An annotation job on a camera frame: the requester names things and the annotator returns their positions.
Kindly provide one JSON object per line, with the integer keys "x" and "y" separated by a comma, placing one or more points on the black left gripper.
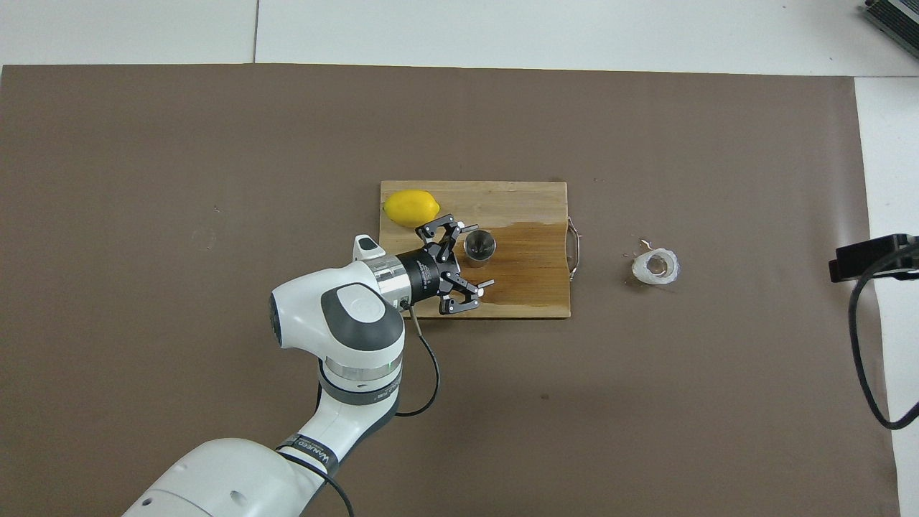
{"x": 425, "y": 276}

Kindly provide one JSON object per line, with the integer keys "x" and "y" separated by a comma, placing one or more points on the yellow lemon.
{"x": 411, "y": 208}

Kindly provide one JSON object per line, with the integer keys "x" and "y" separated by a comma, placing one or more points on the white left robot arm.
{"x": 359, "y": 316}

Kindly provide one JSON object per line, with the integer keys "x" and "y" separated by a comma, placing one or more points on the small clear textured cup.
{"x": 655, "y": 266}

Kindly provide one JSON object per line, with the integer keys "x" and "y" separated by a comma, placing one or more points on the grey ribbed metal device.
{"x": 894, "y": 16}

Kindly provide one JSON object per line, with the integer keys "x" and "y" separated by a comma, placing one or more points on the wooden cutting board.
{"x": 531, "y": 215}

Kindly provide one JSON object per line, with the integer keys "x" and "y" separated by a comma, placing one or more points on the brown paper table mat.
{"x": 646, "y": 395}

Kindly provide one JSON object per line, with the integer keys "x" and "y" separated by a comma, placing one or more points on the steel double jigger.
{"x": 479, "y": 248}

